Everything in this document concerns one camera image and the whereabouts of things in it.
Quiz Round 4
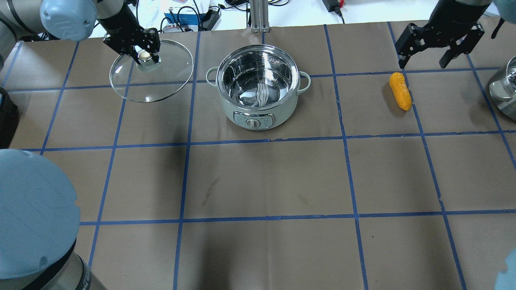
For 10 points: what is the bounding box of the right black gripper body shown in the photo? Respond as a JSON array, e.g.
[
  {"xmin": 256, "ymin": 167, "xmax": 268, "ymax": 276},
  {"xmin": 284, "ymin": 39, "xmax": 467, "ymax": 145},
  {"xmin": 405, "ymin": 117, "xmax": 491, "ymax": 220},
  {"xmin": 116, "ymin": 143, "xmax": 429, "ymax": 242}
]
[{"xmin": 395, "ymin": 23, "xmax": 485, "ymax": 57}]

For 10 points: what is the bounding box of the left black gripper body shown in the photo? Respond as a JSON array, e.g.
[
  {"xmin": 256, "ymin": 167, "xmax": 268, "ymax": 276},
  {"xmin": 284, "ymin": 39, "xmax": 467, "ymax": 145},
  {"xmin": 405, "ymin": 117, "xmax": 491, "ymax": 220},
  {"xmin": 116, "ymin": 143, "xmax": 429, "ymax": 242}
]
[{"xmin": 103, "ymin": 27, "xmax": 160, "ymax": 57}]

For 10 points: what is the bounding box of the glass pot lid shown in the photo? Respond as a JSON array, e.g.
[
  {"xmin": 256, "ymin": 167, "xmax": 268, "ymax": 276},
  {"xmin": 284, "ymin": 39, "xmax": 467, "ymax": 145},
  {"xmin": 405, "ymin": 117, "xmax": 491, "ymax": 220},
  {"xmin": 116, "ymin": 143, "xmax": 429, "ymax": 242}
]
[{"xmin": 109, "ymin": 39, "xmax": 194, "ymax": 103}]

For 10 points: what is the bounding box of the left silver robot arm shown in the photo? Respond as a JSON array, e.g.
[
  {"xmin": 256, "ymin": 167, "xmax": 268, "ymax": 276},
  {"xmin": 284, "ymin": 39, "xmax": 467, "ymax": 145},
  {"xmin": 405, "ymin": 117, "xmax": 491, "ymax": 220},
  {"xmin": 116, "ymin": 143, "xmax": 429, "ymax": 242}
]
[{"xmin": 1, "ymin": 0, "xmax": 160, "ymax": 290}]

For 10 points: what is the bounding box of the yellow toy corn cob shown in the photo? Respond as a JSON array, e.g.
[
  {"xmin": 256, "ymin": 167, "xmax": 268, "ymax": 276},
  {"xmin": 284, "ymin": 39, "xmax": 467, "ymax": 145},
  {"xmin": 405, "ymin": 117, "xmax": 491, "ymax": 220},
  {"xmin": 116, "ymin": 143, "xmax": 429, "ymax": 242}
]
[{"xmin": 389, "ymin": 72, "xmax": 412, "ymax": 112}]

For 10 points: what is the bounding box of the pale green electric pot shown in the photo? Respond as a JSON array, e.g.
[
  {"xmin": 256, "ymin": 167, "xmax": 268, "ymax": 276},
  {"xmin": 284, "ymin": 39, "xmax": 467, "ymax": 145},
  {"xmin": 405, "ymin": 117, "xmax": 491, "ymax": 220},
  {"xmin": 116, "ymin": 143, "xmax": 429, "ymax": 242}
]
[{"xmin": 205, "ymin": 44, "xmax": 312, "ymax": 131}]

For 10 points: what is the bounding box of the blue and white box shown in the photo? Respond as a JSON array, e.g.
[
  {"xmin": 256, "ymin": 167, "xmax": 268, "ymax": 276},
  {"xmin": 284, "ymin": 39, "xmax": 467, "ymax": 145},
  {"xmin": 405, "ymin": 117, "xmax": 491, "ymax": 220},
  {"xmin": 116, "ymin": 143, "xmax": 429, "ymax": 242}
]
[{"xmin": 164, "ymin": 10, "xmax": 208, "ymax": 31}]

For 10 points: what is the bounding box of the black power adapter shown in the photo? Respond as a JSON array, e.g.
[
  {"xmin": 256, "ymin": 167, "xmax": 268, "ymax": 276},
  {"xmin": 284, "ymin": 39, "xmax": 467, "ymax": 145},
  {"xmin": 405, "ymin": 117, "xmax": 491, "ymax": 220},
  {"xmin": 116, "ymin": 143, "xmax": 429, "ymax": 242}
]
[{"xmin": 322, "ymin": 0, "xmax": 345, "ymax": 14}]

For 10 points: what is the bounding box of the dark object at table edge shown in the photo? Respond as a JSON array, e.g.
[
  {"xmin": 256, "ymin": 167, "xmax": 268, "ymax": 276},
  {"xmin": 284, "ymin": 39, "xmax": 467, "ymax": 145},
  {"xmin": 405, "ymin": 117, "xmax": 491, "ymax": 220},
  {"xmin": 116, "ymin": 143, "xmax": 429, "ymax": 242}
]
[{"xmin": 0, "ymin": 87, "xmax": 20, "ymax": 149}]

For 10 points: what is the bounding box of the aluminium frame post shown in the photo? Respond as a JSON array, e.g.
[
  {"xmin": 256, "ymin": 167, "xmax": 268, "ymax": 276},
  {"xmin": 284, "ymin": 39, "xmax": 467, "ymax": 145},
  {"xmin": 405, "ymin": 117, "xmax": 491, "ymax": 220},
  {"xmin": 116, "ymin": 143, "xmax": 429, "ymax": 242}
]
[{"xmin": 249, "ymin": 0, "xmax": 270, "ymax": 33}]

